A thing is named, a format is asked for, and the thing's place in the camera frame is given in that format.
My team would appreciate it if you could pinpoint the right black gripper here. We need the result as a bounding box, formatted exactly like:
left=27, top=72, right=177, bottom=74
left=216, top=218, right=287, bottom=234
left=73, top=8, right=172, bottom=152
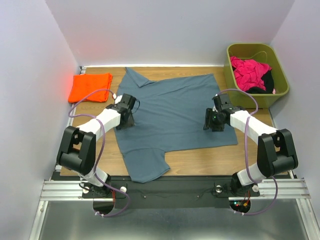
left=203, top=107, right=225, bottom=131

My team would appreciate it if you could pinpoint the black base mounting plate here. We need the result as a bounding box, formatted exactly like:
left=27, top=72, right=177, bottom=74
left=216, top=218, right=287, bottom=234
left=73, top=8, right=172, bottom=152
left=79, top=175, right=260, bottom=210

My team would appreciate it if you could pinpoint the crumpled pink t-shirt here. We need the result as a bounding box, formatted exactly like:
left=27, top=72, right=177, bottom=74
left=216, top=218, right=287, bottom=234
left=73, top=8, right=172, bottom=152
left=229, top=56, right=272, bottom=92

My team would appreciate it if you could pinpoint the blue-grey t-shirt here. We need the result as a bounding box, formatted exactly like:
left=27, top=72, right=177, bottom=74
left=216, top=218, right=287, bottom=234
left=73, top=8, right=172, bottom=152
left=115, top=68, right=238, bottom=184

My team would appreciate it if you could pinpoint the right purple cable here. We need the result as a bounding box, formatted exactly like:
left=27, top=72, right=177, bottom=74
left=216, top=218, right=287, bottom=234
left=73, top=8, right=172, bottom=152
left=212, top=87, right=279, bottom=216

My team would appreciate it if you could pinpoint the crumpled black t-shirt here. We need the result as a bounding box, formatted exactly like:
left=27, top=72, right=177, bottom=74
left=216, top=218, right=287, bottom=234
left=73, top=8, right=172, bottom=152
left=246, top=70, right=276, bottom=94

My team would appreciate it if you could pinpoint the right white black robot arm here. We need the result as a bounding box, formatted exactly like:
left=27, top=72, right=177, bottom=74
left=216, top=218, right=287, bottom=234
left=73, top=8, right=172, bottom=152
left=203, top=93, right=299, bottom=195

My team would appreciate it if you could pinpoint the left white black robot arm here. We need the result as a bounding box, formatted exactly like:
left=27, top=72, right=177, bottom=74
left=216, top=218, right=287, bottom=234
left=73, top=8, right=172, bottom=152
left=56, top=93, right=140, bottom=197

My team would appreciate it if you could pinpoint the folded orange t-shirt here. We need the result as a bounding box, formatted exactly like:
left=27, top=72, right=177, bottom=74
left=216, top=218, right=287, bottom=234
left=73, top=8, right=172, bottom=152
left=68, top=73, right=113, bottom=104

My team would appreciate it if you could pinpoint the olive green plastic bin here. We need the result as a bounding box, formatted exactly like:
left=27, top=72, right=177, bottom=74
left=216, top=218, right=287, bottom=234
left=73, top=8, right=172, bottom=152
left=224, top=43, right=289, bottom=109

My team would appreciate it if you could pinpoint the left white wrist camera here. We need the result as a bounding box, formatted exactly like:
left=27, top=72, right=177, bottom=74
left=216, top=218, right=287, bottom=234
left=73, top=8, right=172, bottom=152
left=112, top=93, right=123, bottom=104

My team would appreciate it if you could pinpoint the aluminium extrusion rail frame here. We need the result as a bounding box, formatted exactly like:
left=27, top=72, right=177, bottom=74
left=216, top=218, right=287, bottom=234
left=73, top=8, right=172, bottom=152
left=28, top=66, right=320, bottom=240

